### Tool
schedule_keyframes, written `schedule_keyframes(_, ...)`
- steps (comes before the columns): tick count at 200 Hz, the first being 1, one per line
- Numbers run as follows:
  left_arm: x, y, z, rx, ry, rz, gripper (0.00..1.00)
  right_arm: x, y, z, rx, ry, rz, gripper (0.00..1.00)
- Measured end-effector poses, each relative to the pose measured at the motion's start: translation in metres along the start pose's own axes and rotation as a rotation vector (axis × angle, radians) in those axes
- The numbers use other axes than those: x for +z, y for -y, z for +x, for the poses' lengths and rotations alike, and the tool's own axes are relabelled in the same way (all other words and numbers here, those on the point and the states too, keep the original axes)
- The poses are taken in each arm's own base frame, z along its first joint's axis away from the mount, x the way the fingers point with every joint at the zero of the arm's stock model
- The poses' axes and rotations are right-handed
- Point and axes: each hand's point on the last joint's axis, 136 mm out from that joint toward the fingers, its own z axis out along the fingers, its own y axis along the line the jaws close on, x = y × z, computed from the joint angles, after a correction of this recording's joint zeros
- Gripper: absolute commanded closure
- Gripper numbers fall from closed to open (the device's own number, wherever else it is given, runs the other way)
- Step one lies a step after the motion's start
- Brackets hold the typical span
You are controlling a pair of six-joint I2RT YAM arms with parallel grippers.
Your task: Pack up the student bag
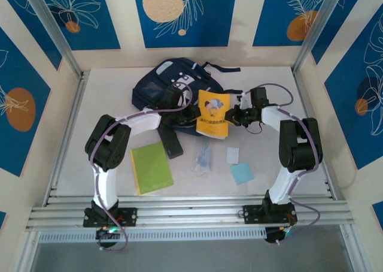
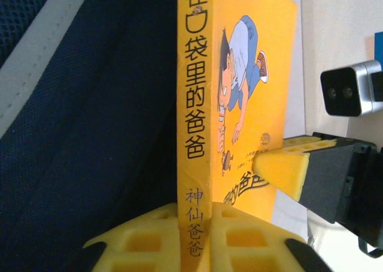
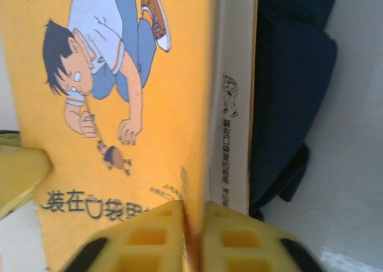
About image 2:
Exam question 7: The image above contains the yellow cartoon book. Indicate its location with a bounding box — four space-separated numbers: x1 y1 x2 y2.
175 0 299 272

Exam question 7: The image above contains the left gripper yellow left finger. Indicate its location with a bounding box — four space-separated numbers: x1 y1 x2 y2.
79 202 185 272

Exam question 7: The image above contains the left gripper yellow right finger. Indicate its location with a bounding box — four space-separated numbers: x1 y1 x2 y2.
209 202 330 272

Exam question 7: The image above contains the navy blue backpack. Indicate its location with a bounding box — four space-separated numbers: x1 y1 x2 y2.
0 0 180 272

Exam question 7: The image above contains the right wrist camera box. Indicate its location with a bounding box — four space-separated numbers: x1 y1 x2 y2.
320 61 383 117

